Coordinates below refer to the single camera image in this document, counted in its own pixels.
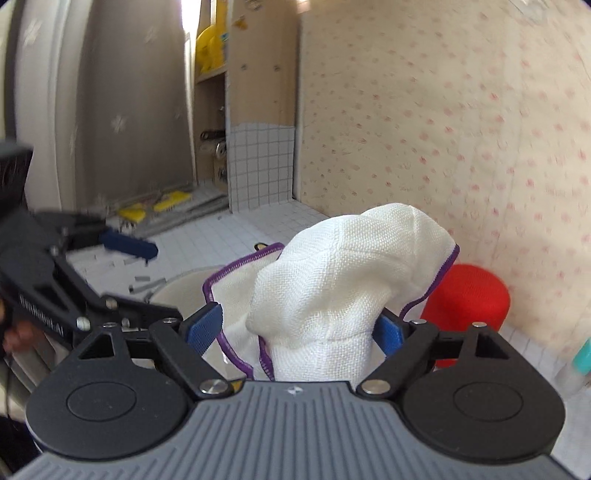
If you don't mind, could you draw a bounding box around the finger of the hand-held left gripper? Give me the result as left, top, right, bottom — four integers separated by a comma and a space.
60, 212, 160, 265
99, 295, 184, 337

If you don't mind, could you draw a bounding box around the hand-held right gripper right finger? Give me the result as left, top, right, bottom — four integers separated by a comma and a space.
358, 310, 511, 398

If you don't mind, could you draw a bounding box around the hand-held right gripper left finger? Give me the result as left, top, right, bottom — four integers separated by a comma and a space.
76, 302, 234, 400

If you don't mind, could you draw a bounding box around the white bowl with black rim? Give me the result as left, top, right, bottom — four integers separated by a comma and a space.
148, 265, 259, 384

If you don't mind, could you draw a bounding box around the white cloth with purple trim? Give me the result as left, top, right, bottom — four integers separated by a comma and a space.
203, 202, 461, 382

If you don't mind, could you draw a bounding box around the person's left hand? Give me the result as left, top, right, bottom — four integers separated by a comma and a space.
0, 298, 32, 356

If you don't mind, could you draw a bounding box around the folding metal stand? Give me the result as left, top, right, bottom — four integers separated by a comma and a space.
111, 187, 230, 232

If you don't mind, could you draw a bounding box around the red cylindrical speaker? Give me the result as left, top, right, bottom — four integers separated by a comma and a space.
420, 264, 511, 370

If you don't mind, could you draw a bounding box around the grey floral curtain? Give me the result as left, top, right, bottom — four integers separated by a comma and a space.
0, 0, 200, 215

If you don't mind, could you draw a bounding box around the lying metal clip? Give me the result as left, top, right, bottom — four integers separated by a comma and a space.
200, 128, 228, 160

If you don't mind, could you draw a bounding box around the teal capped stamp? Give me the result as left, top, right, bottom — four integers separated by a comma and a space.
556, 337, 591, 398

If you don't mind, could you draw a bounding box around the wooden cabinet with tile sticker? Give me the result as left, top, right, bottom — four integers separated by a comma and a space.
185, 0, 302, 214

